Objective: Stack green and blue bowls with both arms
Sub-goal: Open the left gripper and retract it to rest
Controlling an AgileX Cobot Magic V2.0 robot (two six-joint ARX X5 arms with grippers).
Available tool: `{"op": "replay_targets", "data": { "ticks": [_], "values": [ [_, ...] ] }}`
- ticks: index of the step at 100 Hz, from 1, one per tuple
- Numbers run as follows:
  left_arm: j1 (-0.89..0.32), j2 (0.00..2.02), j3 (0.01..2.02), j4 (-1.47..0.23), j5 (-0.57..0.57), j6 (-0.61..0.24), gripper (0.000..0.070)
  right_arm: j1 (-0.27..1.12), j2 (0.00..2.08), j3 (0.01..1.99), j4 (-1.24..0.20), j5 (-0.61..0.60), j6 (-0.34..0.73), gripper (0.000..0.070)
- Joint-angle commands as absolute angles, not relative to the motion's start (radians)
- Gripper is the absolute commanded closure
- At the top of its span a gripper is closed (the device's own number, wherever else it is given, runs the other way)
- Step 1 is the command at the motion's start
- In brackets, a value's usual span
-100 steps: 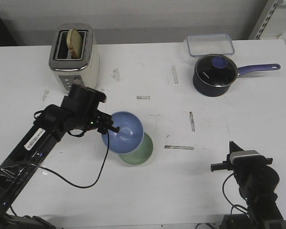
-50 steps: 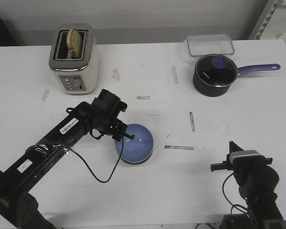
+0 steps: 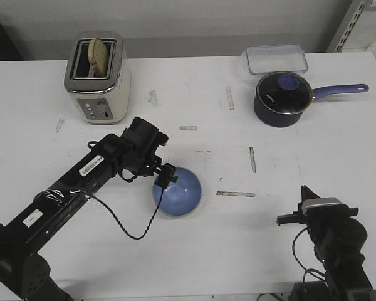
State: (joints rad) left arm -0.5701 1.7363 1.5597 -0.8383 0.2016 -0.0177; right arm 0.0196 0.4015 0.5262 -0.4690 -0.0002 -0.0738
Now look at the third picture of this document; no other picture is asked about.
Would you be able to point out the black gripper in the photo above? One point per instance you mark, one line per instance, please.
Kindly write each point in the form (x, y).
(341, 211)
(147, 166)

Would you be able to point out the blue bowl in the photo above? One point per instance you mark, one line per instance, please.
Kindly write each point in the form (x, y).
(181, 197)

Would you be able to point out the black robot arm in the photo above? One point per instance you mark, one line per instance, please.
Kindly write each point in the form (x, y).
(338, 239)
(22, 269)

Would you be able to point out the cream and chrome toaster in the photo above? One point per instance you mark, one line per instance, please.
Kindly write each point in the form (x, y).
(100, 100)

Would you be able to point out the dark blue saucepan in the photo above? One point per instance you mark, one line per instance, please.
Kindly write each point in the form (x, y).
(284, 120)

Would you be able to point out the glass pot lid blue knob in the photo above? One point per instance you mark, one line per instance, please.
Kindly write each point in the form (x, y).
(284, 92)

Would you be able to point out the slice of toast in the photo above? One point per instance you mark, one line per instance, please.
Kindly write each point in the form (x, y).
(97, 55)

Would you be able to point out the clear plastic container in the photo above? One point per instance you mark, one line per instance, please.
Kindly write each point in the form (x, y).
(268, 58)

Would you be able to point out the grey metal shelf upright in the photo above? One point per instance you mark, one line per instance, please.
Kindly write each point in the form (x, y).
(347, 25)

